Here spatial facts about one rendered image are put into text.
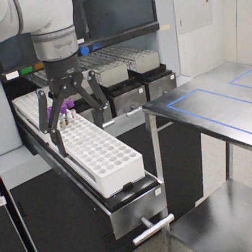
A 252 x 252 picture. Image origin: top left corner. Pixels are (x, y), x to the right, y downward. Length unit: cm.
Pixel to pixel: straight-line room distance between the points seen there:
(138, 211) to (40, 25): 41
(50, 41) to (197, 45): 252
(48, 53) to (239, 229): 95
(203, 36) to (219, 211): 210
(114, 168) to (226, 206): 81
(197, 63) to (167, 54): 182
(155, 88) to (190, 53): 188
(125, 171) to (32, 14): 34
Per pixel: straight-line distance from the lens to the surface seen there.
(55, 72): 65
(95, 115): 75
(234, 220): 130
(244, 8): 316
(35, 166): 102
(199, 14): 305
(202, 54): 315
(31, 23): 61
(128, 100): 110
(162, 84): 119
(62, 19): 63
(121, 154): 66
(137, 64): 119
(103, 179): 60
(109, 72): 113
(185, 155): 141
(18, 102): 111
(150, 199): 65
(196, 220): 130
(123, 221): 63
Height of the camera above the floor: 122
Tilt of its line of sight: 28 degrees down
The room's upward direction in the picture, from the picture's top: 11 degrees counter-clockwise
